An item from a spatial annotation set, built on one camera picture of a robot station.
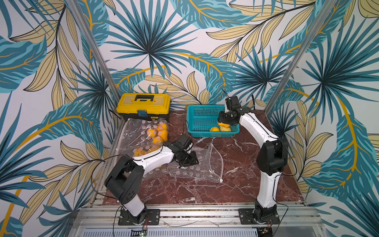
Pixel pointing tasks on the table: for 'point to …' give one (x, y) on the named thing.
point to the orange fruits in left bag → (160, 134)
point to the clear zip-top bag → (209, 166)
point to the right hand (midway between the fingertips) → (222, 118)
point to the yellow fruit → (214, 129)
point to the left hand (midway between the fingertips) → (196, 164)
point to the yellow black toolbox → (143, 105)
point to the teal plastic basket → (201, 118)
